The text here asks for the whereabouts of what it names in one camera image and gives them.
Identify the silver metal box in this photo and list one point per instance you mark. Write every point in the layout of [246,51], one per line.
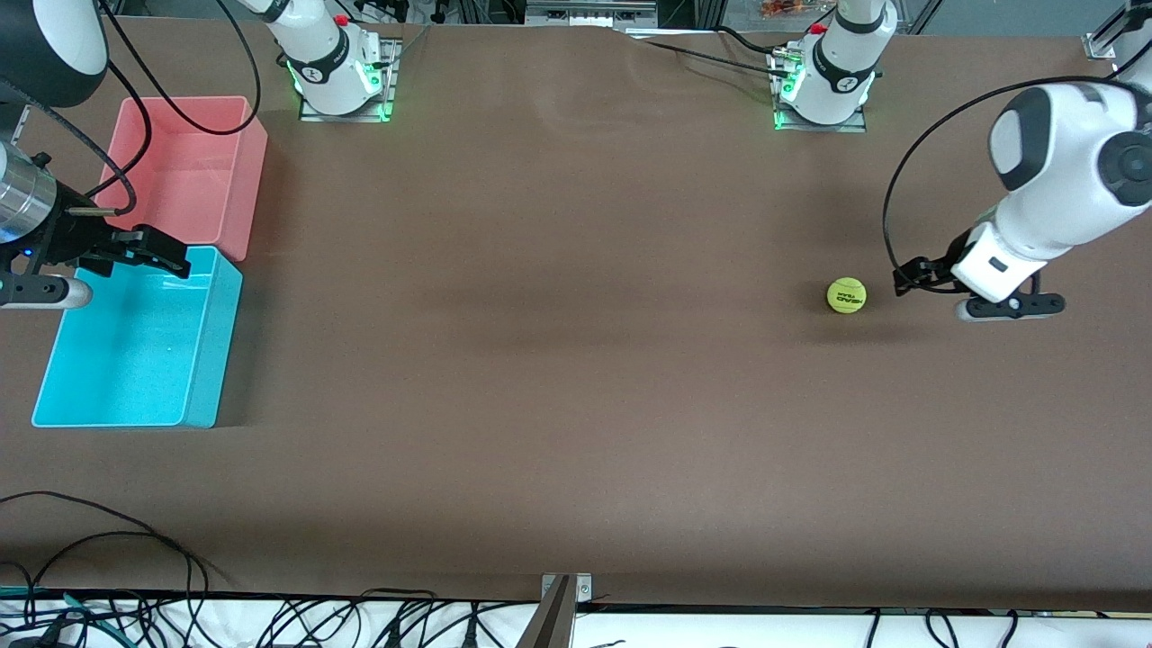
[589,13]

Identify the orange background object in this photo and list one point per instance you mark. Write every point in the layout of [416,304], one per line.
[785,8]

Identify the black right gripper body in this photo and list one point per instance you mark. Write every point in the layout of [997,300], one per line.
[65,236]

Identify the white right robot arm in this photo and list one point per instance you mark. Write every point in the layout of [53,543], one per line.
[328,63]

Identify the pink plastic bin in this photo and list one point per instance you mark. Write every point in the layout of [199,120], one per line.
[198,180]

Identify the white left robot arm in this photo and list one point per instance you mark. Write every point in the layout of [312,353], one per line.
[1053,180]

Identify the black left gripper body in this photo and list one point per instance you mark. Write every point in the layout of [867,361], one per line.
[947,255]

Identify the yellow-green tennis ball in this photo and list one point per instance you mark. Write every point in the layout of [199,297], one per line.
[846,295]

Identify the silver table edge bracket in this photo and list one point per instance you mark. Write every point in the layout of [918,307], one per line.
[583,587]

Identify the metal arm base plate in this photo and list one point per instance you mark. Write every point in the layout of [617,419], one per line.
[859,124]
[389,90]

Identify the blue plastic bin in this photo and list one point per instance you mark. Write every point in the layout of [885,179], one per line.
[135,360]

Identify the aluminium frame profile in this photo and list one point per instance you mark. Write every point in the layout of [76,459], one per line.
[1111,31]
[20,124]

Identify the dark metal post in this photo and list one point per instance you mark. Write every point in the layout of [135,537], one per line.
[551,621]

